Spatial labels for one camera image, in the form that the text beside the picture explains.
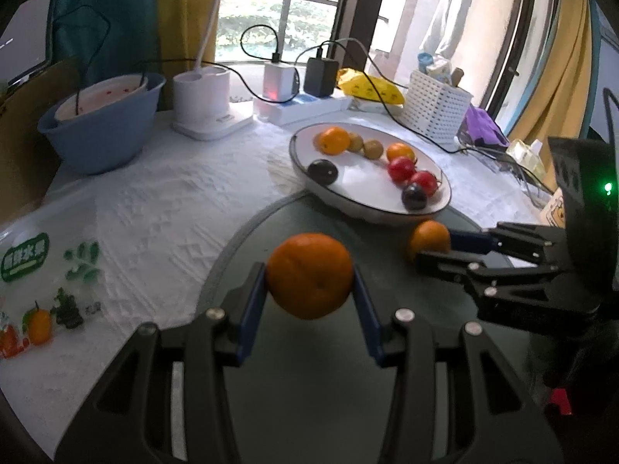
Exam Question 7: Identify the orange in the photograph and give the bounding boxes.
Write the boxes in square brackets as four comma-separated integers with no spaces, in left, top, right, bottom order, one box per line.
[265,232,354,321]
[386,143,417,164]
[407,220,451,258]
[316,127,351,156]

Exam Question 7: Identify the tissue pack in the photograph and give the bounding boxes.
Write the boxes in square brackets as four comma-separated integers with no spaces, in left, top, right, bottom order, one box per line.
[506,139,547,181]

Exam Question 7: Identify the purple cloth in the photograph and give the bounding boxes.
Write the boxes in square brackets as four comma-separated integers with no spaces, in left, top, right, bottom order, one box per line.
[457,105,509,150]

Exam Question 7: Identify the red apple lower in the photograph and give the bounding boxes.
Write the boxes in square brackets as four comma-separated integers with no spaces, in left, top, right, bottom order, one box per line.
[408,171,441,198]

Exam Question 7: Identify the red apple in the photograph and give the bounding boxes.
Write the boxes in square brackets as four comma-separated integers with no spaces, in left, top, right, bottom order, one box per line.
[408,171,441,198]
[387,156,417,183]

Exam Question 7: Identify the dark plum right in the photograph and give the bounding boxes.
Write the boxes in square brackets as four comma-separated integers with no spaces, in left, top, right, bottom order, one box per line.
[401,182,428,212]

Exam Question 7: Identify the dark plum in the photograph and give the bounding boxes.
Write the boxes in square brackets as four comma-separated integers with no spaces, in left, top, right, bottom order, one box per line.
[401,182,428,212]
[308,159,339,186]

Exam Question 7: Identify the dark round glass tray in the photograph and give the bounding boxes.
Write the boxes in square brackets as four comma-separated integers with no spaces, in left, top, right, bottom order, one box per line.
[197,193,530,463]

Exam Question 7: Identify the printed fruit plastic bag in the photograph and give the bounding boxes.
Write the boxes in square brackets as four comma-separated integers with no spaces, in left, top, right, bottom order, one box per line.
[1,207,124,360]

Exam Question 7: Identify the white perforated basket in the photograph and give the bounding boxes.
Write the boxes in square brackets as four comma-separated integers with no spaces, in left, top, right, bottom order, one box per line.
[399,70,472,145]

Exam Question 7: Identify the red apple upper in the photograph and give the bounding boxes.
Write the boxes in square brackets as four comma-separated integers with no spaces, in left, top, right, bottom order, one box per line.
[387,156,417,183]

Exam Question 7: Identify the white lace tablecloth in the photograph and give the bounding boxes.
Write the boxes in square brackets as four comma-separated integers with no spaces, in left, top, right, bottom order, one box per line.
[0,101,557,460]

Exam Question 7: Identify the white oval fruit plate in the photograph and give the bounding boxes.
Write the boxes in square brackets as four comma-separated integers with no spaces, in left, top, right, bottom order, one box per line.
[289,123,452,226]

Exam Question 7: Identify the brown kiwi right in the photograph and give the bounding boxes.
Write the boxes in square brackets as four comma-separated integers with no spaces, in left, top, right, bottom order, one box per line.
[363,139,384,160]

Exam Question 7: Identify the brown kiwi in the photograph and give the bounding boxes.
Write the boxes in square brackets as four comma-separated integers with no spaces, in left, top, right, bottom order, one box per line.
[347,132,364,153]
[363,139,384,160]

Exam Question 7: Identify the brown kiwi left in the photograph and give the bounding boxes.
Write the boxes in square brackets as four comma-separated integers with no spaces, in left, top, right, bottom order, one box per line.
[347,132,364,153]

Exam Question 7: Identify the dark plum left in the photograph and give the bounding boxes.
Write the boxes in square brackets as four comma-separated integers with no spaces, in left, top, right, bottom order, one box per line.
[308,159,339,186]

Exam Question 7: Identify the yellow plastic bag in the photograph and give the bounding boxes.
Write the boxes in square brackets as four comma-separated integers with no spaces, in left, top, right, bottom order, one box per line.
[336,68,404,105]

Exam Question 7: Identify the blue plastic basin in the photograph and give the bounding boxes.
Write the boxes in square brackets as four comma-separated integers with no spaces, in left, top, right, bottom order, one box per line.
[37,72,166,175]

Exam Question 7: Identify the white power strip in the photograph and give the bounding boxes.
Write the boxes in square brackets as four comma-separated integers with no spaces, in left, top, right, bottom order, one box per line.
[254,92,352,126]

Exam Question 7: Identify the black charger adapter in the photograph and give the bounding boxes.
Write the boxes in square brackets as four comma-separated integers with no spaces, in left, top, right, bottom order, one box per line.
[303,58,339,97]

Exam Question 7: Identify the white desk lamp base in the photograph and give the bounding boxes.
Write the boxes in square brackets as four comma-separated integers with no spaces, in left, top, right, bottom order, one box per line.
[172,66,254,142]

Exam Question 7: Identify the white charger adapter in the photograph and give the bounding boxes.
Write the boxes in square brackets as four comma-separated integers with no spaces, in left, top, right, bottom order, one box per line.
[262,62,299,103]

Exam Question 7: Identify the white bowl in basin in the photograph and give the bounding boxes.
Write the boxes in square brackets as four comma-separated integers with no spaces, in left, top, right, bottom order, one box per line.
[53,74,147,123]

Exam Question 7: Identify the dark monitor screen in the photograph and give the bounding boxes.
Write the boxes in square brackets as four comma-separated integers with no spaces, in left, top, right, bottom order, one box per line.
[0,0,55,88]

